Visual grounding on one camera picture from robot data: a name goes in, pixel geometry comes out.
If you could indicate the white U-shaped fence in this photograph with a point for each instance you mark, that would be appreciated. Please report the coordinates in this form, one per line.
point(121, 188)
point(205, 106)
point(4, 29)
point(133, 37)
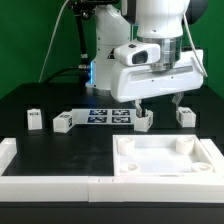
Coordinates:
point(192, 187)

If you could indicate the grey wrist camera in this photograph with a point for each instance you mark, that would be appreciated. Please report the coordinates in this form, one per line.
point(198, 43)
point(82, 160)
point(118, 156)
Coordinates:
point(137, 53)

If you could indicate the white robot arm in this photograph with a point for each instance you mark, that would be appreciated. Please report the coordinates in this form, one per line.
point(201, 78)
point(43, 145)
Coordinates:
point(161, 22)

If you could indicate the white marker sheet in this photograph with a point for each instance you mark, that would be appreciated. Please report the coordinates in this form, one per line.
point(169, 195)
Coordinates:
point(104, 116)

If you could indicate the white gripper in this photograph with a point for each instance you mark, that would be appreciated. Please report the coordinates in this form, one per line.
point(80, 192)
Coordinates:
point(136, 83)

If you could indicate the white square table top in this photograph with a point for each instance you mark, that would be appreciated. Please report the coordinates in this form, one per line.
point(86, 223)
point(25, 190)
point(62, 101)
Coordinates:
point(141, 155)

